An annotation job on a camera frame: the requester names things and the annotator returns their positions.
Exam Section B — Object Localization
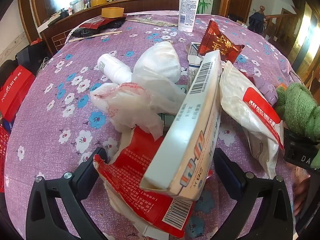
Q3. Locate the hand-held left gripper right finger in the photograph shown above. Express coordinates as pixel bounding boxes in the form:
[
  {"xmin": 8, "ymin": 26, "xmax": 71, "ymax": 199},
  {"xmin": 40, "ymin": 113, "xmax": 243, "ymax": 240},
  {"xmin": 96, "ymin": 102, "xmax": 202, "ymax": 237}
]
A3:
[{"xmin": 211, "ymin": 147, "xmax": 293, "ymax": 240}]

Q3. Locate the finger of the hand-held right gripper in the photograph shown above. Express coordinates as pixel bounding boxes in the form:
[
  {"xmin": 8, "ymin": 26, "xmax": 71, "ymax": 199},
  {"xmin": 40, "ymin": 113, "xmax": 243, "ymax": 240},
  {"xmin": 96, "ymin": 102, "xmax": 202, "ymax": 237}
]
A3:
[{"xmin": 284, "ymin": 129, "xmax": 320, "ymax": 171}]

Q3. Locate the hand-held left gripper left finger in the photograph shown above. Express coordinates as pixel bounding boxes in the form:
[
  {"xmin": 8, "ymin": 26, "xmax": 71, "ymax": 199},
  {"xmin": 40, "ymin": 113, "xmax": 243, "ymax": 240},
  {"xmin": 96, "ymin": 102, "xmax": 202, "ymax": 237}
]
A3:
[{"xmin": 26, "ymin": 147, "xmax": 108, "ymax": 240}]

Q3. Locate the green fuzzy cloth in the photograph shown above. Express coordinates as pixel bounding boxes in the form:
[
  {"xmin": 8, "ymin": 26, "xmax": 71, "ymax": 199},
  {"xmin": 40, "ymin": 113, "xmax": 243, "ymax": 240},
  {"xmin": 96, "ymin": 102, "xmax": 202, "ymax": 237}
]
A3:
[{"xmin": 275, "ymin": 82, "xmax": 320, "ymax": 169}]

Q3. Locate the torn red white package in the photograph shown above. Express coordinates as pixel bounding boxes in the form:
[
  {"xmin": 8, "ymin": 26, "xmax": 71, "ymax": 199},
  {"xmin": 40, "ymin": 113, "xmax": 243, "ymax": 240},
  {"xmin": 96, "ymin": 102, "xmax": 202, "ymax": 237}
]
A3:
[{"xmin": 93, "ymin": 126, "xmax": 215, "ymax": 239}]

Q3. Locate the long white cardboard box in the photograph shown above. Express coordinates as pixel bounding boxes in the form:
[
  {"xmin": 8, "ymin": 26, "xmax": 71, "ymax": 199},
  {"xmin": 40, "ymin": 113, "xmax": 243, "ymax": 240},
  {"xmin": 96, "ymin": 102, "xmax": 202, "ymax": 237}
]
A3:
[{"xmin": 139, "ymin": 50, "xmax": 223, "ymax": 201}]

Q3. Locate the purple plastic packet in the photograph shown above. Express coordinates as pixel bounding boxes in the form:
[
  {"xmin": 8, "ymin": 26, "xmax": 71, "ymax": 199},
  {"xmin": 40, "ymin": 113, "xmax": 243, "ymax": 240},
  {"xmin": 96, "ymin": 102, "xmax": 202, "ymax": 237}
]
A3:
[{"xmin": 251, "ymin": 75, "xmax": 278, "ymax": 105}]

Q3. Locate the white bag with red label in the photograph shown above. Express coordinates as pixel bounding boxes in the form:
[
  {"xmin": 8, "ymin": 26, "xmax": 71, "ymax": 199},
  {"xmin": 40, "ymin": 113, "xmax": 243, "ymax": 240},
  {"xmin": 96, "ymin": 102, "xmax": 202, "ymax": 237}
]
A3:
[{"xmin": 219, "ymin": 60, "xmax": 285, "ymax": 179}]

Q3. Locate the white plastic bag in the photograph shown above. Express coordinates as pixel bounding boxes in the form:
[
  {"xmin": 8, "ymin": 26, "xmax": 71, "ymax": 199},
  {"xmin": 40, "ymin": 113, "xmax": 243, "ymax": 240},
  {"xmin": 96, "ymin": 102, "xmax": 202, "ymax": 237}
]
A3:
[{"xmin": 90, "ymin": 65, "xmax": 187, "ymax": 142}]

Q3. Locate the red plastic basket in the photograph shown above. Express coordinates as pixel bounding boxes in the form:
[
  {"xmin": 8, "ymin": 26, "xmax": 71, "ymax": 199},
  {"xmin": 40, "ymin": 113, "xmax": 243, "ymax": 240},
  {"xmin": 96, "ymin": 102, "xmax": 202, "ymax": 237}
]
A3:
[{"xmin": 0, "ymin": 125, "xmax": 10, "ymax": 193}]

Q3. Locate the small white blue carton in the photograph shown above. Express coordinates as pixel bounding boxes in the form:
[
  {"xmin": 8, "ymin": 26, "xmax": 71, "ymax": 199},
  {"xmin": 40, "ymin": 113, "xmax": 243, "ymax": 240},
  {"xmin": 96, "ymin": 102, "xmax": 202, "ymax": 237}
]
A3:
[{"xmin": 187, "ymin": 42, "xmax": 208, "ymax": 90}]

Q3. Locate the white plastic bottle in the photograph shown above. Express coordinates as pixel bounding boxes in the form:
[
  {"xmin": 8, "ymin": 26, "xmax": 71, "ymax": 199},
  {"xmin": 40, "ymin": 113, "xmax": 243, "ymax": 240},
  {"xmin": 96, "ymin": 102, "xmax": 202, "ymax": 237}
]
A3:
[{"xmin": 97, "ymin": 54, "xmax": 133, "ymax": 84}]

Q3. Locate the red snack wrapper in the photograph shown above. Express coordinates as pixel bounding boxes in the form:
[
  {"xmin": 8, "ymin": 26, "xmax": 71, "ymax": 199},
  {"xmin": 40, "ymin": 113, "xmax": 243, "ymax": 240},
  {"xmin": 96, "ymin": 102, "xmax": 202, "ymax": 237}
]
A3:
[{"xmin": 197, "ymin": 20, "xmax": 245, "ymax": 64}]

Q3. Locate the white tissue ball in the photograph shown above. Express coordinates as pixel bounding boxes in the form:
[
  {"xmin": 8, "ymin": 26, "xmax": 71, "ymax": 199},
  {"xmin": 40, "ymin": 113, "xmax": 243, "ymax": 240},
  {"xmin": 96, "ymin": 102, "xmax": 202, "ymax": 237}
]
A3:
[{"xmin": 133, "ymin": 41, "xmax": 182, "ymax": 83}]

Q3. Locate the person's right hand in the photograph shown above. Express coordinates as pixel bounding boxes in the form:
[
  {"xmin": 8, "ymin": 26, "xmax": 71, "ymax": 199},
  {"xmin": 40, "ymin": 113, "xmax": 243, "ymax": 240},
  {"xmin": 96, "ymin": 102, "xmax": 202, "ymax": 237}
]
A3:
[{"xmin": 293, "ymin": 175, "xmax": 310, "ymax": 217}]

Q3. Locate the purple floral tablecloth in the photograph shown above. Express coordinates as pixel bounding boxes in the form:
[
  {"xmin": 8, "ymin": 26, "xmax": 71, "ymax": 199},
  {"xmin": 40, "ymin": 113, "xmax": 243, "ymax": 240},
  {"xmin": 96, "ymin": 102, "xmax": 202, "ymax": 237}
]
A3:
[{"xmin": 5, "ymin": 11, "xmax": 308, "ymax": 240}]

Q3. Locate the red paper bag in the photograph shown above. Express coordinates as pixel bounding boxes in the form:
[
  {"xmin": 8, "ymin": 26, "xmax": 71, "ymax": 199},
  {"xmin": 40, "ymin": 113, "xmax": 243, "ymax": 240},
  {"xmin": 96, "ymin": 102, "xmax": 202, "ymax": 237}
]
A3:
[{"xmin": 0, "ymin": 65, "xmax": 35, "ymax": 123}]

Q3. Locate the wooden stair railing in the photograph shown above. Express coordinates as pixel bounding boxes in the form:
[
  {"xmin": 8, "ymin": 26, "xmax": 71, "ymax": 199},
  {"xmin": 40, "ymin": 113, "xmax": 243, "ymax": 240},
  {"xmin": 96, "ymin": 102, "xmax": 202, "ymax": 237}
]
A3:
[{"xmin": 260, "ymin": 5, "xmax": 300, "ymax": 45}]

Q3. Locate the dark navy paper bag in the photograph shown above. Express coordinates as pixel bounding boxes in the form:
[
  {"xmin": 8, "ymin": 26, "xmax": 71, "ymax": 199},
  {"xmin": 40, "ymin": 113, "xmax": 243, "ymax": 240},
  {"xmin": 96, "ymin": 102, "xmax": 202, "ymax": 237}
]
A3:
[{"xmin": 16, "ymin": 41, "xmax": 50, "ymax": 73}]

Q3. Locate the dark jacket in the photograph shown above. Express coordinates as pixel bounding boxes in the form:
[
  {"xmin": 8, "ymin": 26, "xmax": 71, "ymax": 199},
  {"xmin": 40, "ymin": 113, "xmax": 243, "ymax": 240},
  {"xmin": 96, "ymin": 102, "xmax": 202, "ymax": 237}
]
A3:
[{"xmin": 249, "ymin": 11, "xmax": 267, "ymax": 34}]

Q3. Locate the wooden chopstick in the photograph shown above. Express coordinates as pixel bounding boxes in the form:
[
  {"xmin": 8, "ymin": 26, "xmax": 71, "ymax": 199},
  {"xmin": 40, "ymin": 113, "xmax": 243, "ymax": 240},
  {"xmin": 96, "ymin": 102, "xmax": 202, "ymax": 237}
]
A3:
[
  {"xmin": 127, "ymin": 19, "xmax": 178, "ymax": 28},
  {"xmin": 69, "ymin": 31, "xmax": 123, "ymax": 43},
  {"xmin": 125, "ymin": 17, "xmax": 175, "ymax": 25}
]

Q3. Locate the red foil pouch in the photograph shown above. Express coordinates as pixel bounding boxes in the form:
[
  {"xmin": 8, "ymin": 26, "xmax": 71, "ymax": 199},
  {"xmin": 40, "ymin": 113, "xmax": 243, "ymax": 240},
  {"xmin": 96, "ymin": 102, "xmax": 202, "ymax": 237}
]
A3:
[{"xmin": 80, "ymin": 17, "xmax": 127, "ymax": 29}]

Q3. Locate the white flat box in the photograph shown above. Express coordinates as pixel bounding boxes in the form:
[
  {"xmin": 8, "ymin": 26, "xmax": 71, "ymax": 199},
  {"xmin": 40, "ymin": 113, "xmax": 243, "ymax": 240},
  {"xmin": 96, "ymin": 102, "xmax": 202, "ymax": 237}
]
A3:
[{"xmin": 37, "ymin": 12, "xmax": 63, "ymax": 33}]

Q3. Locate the wooden sideboard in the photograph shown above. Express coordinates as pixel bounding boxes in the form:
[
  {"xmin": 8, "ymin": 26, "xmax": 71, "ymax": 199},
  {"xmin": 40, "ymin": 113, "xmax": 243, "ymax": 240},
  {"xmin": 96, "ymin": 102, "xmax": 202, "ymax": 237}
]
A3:
[{"xmin": 37, "ymin": 0, "xmax": 180, "ymax": 55}]

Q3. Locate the yellow round container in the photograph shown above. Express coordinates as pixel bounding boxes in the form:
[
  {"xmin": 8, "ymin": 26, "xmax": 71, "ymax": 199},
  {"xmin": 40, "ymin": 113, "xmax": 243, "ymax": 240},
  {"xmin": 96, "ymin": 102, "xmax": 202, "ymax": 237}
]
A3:
[{"xmin": 101, "ymin": 7, "xmax": 125, "ymax": 19}]

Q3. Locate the white lotion tube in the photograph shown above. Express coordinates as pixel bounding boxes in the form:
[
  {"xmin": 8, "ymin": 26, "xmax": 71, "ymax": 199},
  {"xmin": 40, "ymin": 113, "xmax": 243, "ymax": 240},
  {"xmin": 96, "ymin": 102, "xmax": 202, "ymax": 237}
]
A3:
[{"xmin": 178, "ymin": 0, "xmax": 202, "ymax": 33}]

